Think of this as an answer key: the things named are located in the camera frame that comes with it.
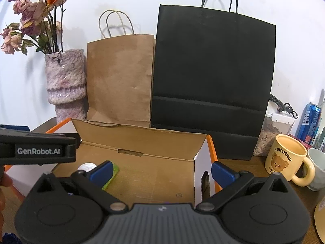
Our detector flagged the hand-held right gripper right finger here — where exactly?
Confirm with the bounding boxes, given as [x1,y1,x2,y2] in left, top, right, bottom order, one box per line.
[195,161,290,212]

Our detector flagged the clear food container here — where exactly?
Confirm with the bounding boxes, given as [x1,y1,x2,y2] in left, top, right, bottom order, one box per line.
[252,113,296,157]

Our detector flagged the red cardboard box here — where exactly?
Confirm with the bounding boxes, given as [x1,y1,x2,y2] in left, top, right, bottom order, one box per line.
[4,118,219,206]

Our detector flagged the black paper bag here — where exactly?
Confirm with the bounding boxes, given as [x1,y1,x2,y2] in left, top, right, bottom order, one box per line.
[150,0,276,161]

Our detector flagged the dried pink roses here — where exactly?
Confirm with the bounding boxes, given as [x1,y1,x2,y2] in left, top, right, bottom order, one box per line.
[0,0,68,56]

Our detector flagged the mottled pink ceramic vase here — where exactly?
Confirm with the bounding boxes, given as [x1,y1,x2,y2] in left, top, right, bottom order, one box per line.
[45,49,88,125]

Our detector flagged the green spray bottle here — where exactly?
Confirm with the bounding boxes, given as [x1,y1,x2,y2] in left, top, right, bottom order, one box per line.
[77,162,120,191]

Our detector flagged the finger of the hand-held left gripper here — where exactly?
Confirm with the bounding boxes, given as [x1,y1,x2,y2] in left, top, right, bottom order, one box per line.
[0,124,29,132]

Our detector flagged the person's left hand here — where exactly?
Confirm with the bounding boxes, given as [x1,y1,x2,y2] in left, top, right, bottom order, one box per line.
[0,175,13,234]

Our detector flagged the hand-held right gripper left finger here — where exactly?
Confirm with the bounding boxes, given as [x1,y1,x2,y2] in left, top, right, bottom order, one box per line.
[37,161,129,212]

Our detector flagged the blue drink can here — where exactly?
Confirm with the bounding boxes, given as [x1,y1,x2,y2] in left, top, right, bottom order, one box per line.
[296,102,322,145]

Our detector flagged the black cable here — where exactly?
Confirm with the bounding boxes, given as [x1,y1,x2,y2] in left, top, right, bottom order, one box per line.
[269,94,299,119]

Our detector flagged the grey white cup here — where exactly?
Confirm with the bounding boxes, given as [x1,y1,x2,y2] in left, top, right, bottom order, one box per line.
[302,148,325,192]

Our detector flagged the yellow bear mug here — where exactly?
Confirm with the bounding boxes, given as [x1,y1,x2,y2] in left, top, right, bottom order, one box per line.
[264,134,316,187]

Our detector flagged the brown paper bag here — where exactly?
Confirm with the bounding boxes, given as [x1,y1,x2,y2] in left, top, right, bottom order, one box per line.
[86,10,156,128]

